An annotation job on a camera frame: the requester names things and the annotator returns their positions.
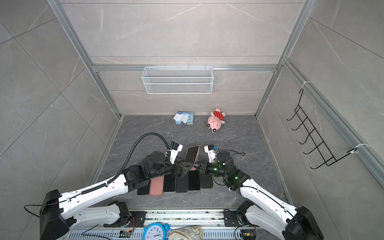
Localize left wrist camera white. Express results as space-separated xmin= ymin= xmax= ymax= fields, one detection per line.
xmin=167 ymin=141 xmax=183 ymax=165

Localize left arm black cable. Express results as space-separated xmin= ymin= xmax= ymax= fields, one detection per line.
xmin=107 ymin=132 xmax=171 ymax=186

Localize white wire wall basket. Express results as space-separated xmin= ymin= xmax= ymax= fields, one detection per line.
xmin=142 ymin=66 xmax=214 ymax=94

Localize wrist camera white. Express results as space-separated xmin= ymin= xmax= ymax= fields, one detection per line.
xmin=167 ymin=141 xmax=183 ymax=165
xmin=204 ymin=145 xmax=218 ymax=163

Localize black wire hook rack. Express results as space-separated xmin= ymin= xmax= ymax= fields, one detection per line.
xmin=286 ymin=89 xmax=368 ymax=170

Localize woven basket object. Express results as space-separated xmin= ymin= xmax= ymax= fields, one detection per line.
xmin=168 ymin=226 xmax=203 ymax=240

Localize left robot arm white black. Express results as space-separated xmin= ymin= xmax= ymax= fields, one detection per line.
xmin=38 ymin=148 xmax=199 ymax=240

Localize black phone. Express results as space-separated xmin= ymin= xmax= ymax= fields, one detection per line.
xmin=163 ymin=175 xmax=176 ymax=193
xmin=188 ymin=170 xmax=201 ymax=191

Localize blue alarm clock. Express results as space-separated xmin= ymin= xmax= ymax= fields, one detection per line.
xmin=142 ymin=223 xmax=172 ymax=240

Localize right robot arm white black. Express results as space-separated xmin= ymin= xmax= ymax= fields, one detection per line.
xmin=197 ymin=151 xmax=324 ymax=240

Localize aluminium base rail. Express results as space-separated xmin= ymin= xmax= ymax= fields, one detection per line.
xmin=63 ymin=206 xmax=285 ymax=240

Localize blue tissue packet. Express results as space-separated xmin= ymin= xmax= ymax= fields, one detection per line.
xmin=173 ymin=111 xmax=194 ymax=125

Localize black phone case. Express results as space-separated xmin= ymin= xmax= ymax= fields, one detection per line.
xmin=175 ymin=173 xmax=189 ymax=193

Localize small phone pink case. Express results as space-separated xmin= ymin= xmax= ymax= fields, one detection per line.
xmin=184 ymin=146 xmax=200 ymax=164

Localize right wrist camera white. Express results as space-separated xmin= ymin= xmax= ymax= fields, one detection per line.
xmin=204 ymin=145 xmax=218 ymax=163

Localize pink pig plush toy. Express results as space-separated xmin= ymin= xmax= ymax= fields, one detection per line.
xmin=206 ymin=108 xmax=226 ymax=133

